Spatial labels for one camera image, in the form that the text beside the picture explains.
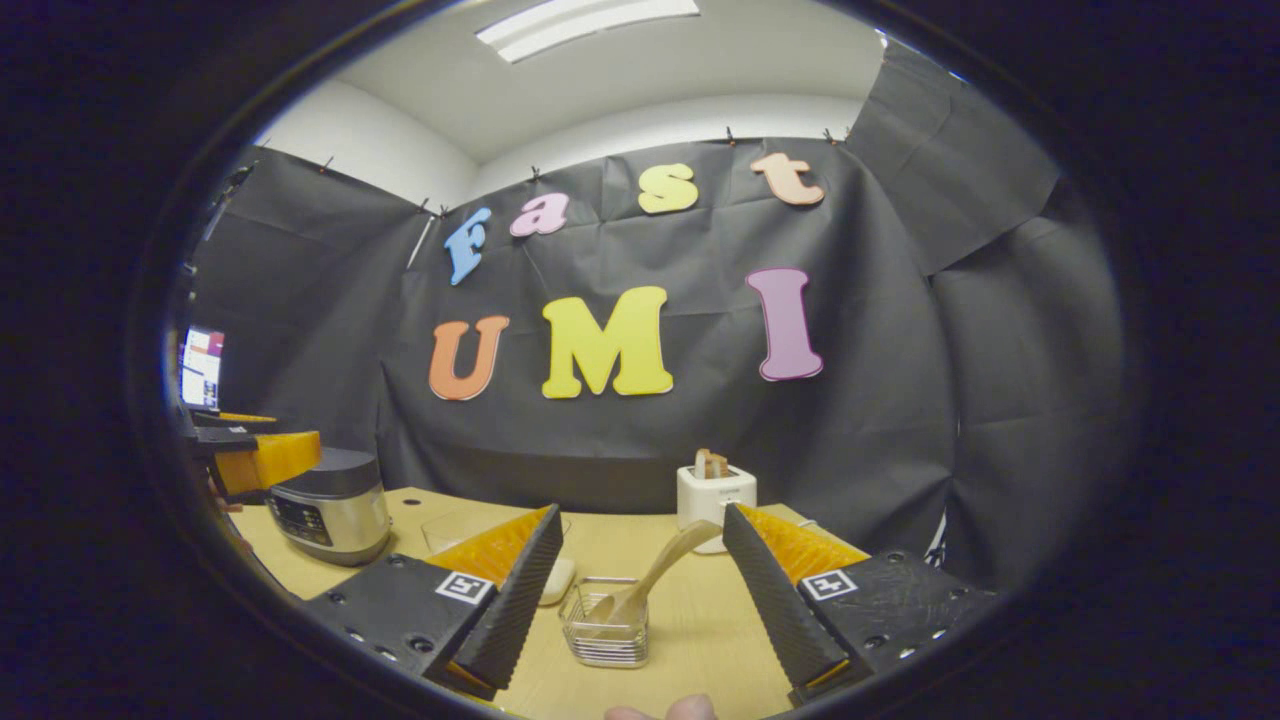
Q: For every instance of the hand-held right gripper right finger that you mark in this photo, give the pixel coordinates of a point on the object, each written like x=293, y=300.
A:
x=770, y=600

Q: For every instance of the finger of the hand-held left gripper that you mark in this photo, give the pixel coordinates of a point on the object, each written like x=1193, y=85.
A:
x=235, y=423
x=275, y=458

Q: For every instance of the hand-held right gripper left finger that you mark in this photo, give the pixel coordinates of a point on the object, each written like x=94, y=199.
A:
x=510, y=600

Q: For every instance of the white rice pile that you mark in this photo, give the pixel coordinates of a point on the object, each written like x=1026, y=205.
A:
x=558, y=582

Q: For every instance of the silver black rice cooker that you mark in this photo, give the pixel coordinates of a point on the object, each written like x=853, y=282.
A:
x=335, y=510

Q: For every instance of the wooden spoon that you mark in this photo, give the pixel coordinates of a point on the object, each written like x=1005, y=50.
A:
x=670, y=560

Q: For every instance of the computer monitor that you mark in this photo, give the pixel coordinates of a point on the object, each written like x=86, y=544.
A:
x=203, y=368

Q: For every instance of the white toaster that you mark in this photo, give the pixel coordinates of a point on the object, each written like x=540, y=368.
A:
x=715, y=495

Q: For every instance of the toasted bread slices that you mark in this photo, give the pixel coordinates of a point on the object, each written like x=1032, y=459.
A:
x=712, y=464

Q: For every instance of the black backdrop cloth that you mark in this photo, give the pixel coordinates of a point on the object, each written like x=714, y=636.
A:
x=900, y=400

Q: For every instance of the ceiling light panel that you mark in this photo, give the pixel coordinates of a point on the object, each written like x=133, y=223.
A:
x=585, y=25

